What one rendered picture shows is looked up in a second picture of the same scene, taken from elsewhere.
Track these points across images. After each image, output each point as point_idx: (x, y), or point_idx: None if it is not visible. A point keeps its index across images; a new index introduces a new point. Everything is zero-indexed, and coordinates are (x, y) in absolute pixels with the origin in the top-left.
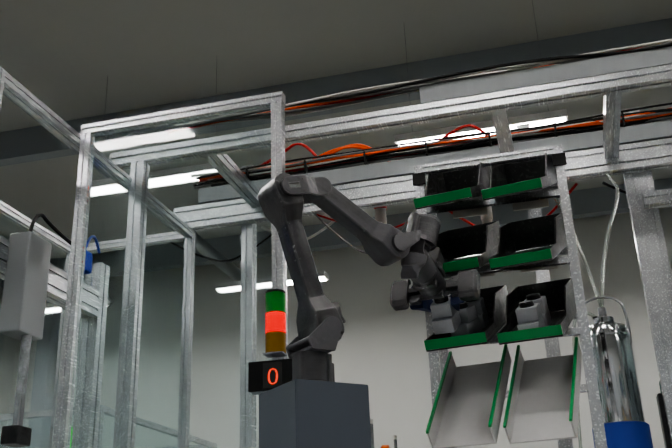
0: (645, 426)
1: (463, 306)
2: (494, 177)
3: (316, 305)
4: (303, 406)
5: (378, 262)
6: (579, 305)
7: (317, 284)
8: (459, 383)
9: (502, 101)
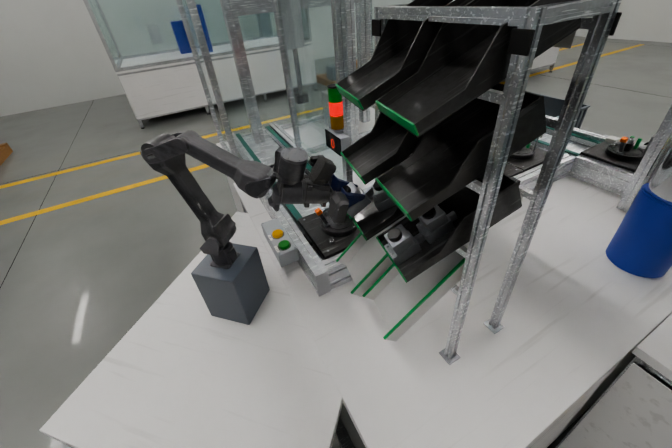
0: None
1: (376, 189)
2: (443, 42)
3: (202, 229)
4: (199, 284)
5: None
6: (472, 240)
7: (202, 214)
8: None
9: None
